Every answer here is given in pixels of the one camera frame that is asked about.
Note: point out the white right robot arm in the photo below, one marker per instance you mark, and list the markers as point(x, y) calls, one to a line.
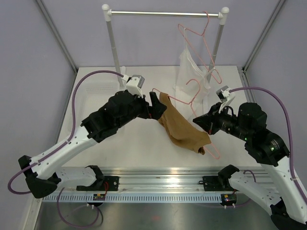
point(288, 210)

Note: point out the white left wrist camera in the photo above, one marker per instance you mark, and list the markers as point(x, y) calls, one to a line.
point(134, 84)

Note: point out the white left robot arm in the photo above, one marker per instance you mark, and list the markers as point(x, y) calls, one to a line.
point(44, 173)

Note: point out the white tank top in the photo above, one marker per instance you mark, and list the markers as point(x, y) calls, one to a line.
point(191, 88)

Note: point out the white metal clothes rack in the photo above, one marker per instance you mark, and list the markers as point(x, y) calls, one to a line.
point(147, 33)

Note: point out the aluminium mounting rail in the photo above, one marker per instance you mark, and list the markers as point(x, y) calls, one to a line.
point(160, 179)

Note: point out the aluminium frame post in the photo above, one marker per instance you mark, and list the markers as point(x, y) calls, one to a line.
point(264, 34)
point(50, 22)

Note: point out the white slotted cable duct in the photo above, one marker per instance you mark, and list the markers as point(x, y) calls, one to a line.
point(134, 198)

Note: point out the left aluminium frame post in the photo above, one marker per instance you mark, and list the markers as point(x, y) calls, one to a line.
point(50, 22)

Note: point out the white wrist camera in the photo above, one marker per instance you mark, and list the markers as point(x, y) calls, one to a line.
point(134, 84)
point(225, 96)

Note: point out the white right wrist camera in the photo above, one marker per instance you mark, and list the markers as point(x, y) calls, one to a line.
point(225, 96)

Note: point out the tan tank top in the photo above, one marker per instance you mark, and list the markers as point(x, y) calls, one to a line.
point(180, 131)

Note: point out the pink wire hanger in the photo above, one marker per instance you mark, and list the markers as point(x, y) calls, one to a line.
point(190, 103)
point(211, 70)

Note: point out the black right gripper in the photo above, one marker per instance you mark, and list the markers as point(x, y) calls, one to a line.
point(209, 122)

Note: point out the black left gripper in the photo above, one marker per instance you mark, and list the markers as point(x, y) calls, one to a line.
point(154, 111)

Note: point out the right aluminium frame post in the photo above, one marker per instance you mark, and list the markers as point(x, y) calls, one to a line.
point(264, 34)

